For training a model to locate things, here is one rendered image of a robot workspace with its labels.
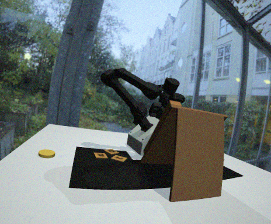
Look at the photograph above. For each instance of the tan wooden board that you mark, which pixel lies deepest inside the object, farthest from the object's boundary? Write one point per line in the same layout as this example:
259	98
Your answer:
193	141

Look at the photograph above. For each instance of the yellow flat disc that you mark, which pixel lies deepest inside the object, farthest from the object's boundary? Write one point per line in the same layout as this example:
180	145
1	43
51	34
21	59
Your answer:
46	153

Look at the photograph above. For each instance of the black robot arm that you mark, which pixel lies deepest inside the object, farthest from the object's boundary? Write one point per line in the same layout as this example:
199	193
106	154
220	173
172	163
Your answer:
139	111

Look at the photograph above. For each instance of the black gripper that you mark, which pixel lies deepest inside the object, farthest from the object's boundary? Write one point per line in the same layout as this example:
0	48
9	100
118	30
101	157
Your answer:
156	109

